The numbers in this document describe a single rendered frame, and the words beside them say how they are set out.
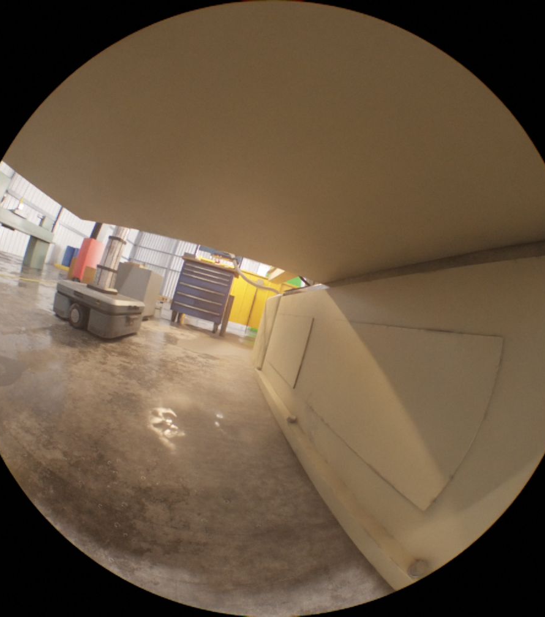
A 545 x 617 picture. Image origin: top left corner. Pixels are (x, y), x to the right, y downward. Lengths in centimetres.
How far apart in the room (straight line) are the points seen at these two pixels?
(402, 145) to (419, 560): 59
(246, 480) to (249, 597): 31
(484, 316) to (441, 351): 10
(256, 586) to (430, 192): 61
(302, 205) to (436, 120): 25
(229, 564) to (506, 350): 52
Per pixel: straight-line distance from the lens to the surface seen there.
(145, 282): 211
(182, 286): 280
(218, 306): 267
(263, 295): 391
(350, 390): 51
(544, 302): 36
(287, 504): 51
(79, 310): 141
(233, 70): 23
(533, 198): 33
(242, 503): 48
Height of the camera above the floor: 40
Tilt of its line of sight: 4 degrees up
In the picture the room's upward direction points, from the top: 15 degrees clockwise
